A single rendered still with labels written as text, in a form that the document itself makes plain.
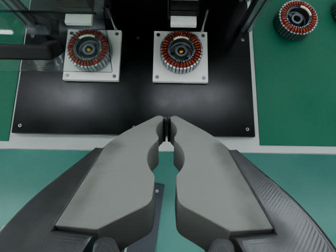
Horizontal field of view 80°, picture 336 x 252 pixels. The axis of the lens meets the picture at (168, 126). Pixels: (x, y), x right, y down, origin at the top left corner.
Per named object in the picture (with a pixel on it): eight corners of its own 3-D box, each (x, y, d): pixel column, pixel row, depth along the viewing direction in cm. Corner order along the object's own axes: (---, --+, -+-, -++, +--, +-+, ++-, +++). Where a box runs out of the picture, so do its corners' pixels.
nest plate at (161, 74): (207, 83, 56) (208, 82, 54) (152, 82, 56) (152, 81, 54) (206, 34, 58) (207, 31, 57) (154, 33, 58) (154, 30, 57)
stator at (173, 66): (201, 75, 55) (203, 69, 51) (159, 74, 55) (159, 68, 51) (200, 37, 57) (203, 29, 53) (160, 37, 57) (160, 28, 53)
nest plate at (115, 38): (119, 82, 55) (118, 80, 54) (64, 81, 55) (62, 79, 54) (122, 32, 58) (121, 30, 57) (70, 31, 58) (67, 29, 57)
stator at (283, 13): (292, 48, 60) (301, 41, 56) (265, 22, 61) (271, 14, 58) (317, 26, 61) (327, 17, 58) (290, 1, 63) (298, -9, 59)
